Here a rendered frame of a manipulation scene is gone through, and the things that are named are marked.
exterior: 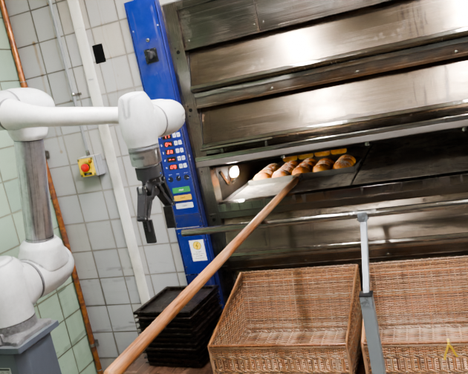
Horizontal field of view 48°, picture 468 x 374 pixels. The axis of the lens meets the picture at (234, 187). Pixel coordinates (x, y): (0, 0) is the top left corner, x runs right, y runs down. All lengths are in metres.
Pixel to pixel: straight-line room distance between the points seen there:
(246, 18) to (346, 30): 0.43
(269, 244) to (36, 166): 1.07
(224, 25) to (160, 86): 0.39
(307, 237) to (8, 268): 1.22
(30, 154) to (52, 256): 0.38
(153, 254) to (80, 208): 0.45
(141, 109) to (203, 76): 0.92
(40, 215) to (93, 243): 0.85
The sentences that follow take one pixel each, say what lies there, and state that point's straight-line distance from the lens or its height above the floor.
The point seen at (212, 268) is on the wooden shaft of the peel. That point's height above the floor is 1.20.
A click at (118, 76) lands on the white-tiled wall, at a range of 2.59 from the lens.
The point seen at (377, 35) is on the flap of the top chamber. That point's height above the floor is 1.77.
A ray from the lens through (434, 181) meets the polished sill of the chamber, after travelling 2.28.
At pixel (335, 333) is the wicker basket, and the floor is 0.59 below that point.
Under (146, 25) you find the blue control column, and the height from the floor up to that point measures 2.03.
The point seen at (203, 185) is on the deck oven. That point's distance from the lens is 2.47.
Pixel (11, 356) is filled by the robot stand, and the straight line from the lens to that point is 2.00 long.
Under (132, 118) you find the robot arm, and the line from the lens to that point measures 1.50.
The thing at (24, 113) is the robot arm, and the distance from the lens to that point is 1.76.
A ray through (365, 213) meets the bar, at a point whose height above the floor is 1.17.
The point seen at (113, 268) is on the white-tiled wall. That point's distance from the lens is 2.84.
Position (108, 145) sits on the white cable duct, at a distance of 2.64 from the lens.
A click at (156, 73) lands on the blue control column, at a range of 2.46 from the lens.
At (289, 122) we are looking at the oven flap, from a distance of 2.29.
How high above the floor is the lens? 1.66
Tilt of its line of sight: 10 degrees down
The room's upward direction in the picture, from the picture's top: 12 degrees counter-clockwise
